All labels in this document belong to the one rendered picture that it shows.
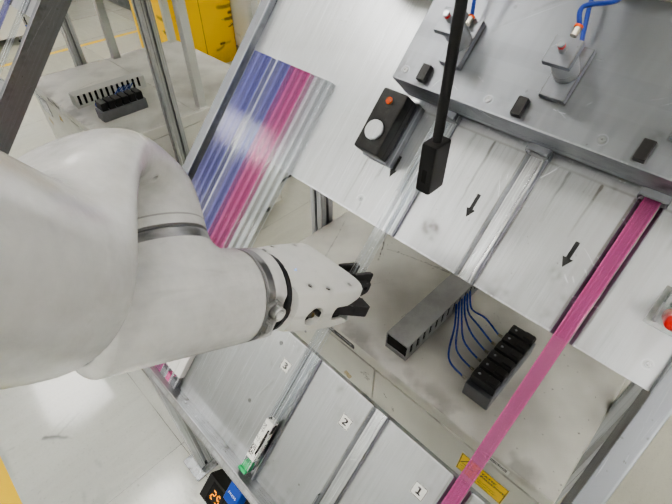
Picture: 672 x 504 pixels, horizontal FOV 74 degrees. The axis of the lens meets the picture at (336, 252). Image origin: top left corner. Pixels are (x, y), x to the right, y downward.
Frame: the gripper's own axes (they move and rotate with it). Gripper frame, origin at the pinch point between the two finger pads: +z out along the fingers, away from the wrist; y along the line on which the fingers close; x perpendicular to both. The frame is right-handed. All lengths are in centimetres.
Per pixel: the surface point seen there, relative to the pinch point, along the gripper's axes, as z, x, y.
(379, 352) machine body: 28.7, 20.9, 3.4
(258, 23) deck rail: 4.8, -23.8, 36.0
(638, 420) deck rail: 1.0, -4.4, -30.6
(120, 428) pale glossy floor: 27, 96, 66
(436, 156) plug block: -12.0, -17.7, -8.7
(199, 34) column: 161, -19, 282
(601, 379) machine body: 49, 8, -29
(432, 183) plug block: -10.4, -15.5, -8.8
